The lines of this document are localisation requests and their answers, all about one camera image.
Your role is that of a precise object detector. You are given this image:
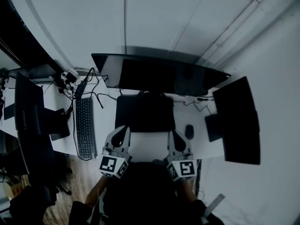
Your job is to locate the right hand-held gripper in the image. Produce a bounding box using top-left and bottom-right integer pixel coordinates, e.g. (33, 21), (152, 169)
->
(165, 129), (197, 182)

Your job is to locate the thin black cable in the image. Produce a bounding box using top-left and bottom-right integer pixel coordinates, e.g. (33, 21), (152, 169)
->
(182, 98), (218, 116)

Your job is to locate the person's black top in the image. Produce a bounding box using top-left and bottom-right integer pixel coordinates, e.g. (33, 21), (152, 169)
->
(69, 162), (223, 225)

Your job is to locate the white power strip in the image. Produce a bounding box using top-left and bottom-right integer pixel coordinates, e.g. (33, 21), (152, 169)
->
(60, 69), (79, 92)

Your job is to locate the grey shoulder strap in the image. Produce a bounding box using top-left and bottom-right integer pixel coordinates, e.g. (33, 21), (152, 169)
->
(203, 193), (226, 218)

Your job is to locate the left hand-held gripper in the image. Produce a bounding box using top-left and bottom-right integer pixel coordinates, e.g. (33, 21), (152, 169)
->
(99, 125), (132, 180)

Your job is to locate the black monitor with logo back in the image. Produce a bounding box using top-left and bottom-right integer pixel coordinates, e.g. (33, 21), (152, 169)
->
(14, 71), (71, 175)

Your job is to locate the black desk cable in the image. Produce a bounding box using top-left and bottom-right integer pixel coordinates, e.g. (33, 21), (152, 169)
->
(90, 67), (118, 109)

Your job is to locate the black computer mouse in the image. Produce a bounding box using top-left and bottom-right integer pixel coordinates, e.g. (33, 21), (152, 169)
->
(185, 124), (195, 140)

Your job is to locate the wide curved black monitor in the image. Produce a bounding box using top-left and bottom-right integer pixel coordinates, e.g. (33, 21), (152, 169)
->
(91, 52), (232, 97)

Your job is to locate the person's right forearm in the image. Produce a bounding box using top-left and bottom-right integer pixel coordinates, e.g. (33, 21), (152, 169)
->
(179, 179), (199, 203)

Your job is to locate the flat black monitor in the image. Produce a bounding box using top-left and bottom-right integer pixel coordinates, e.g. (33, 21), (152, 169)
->
(204, 76), (261, 165)

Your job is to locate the black power adapter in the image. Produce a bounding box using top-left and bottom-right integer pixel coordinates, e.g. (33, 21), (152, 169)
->
(74, 80), (88, 100)

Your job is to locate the person's left forearm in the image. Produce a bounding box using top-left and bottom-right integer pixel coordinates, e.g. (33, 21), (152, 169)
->
(85, 177), (110, 208)

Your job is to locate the pink desk mat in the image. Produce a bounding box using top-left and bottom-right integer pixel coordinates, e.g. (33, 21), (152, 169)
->
(114, 94), (176, 133)

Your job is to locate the black keyboard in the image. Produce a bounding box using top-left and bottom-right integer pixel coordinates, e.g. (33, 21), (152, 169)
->
(75, 97), (98, 159)

